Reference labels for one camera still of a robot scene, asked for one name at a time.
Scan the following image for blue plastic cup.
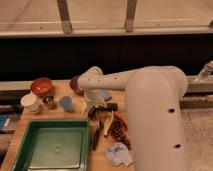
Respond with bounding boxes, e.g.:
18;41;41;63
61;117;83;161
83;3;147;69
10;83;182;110
59;96;73;112

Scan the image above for red bowl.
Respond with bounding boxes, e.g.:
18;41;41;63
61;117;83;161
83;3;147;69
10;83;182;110
30;77;53;97

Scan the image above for purple bowl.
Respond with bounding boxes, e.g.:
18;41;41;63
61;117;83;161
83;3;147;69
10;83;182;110
69;76;84;96

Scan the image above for dark red grapes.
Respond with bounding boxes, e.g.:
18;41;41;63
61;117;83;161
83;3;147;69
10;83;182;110
109;120;131;149

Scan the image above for crumpled blue cloth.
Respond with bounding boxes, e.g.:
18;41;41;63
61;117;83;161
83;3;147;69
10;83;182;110
105;142;133;167

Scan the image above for black brush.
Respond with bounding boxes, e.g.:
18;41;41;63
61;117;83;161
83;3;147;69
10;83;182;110
92;121;104;151

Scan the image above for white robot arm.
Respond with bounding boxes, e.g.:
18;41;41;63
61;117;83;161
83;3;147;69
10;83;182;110
78;66;189;171

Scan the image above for small metal cup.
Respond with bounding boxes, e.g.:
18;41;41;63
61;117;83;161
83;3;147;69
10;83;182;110
42;95;56;109

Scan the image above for green plastic tray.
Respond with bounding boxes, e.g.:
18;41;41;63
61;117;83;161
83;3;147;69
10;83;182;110
12;119;90;171

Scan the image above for banana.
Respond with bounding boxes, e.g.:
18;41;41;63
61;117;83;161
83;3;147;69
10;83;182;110
104;111;114;137

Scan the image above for white paper cup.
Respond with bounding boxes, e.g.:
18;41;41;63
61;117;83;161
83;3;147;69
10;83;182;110
20;93;40;114

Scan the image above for red pepper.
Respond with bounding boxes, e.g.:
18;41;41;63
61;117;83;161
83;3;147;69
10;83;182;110
115;112;128;130

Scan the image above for blue sponge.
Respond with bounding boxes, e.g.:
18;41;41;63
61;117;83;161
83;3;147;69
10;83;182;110
101;90;112;101

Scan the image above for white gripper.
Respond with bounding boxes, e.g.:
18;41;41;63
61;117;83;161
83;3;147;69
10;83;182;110
84;90;118;119

